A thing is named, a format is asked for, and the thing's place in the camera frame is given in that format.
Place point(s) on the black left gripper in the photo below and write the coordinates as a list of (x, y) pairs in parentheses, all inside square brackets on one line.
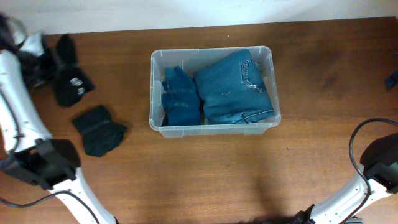
[(52, 56)]

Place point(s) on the black garment with white print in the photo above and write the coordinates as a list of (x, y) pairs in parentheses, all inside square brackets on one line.
[(70, 82)]

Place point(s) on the teal blue garment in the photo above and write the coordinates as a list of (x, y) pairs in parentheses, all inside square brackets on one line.
[(180, 101)]

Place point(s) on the dark blue jeans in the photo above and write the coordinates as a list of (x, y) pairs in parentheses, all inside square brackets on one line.
[(233, 91)]

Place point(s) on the clear plastic storage container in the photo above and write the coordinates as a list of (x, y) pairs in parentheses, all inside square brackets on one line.
[(191, 60)]

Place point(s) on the light blue jeans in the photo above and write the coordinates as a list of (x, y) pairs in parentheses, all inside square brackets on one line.
[(260, 68)]

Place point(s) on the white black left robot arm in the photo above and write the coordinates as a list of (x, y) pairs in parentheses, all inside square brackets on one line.
[(32, 154)]

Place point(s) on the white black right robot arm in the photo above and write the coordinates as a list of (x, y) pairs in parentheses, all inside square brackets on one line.
[(375, 179)]

